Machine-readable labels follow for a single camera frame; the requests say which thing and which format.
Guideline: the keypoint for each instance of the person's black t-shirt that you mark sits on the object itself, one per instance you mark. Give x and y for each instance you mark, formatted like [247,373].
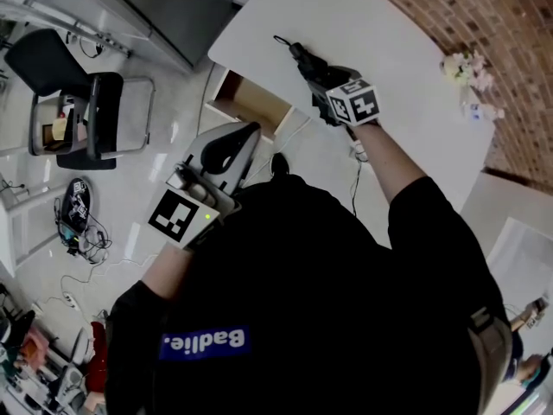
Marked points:
[324,296]

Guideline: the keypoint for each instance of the clear bottle with blue label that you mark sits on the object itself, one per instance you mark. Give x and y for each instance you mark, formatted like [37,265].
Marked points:
[479,108]

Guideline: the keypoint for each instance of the person's left forearm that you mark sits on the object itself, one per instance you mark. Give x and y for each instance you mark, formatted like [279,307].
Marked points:
[166,270]

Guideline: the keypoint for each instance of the red cloth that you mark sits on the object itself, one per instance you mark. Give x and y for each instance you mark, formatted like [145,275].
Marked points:
[98,357]

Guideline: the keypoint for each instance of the white metal shelf rack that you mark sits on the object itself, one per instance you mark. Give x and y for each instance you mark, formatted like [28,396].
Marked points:
[65,20]

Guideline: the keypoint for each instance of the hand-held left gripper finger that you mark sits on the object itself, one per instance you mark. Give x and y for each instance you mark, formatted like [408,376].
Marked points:
[216,132]
[246,158]

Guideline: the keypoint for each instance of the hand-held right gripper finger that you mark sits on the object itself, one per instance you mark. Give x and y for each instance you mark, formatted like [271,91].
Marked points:
[345,75]

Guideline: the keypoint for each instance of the person's right forearm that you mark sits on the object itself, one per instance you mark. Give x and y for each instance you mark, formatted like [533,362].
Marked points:
[389,162]

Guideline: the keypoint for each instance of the black office chair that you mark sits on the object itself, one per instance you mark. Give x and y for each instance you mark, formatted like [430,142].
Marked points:
[52,67]

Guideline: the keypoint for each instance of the white flower bouquet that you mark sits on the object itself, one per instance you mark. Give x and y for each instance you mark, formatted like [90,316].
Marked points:
[462,67]

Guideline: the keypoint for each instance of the person's left black shoe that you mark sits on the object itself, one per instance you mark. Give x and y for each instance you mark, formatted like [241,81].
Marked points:
[280,164]

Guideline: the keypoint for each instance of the white stool frame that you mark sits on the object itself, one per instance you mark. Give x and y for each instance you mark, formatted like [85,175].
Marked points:
[17,227]

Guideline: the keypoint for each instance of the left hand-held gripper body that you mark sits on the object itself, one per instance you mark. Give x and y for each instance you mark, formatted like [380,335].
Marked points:
[177,218]

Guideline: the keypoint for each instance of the grey power strip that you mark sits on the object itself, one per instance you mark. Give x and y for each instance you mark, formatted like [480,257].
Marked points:
[111,43]

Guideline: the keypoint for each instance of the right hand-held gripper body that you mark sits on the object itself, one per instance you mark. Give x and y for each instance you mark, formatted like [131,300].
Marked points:
[358,104]

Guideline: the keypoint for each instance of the grey storage bin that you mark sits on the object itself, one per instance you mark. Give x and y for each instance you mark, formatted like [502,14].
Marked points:
[60,123]

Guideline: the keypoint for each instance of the grey refrigerator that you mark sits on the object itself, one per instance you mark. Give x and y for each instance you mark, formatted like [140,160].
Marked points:
[173,11]

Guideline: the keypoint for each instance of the wooden drawer with white front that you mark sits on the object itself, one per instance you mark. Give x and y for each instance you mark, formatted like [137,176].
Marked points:
[255,97]

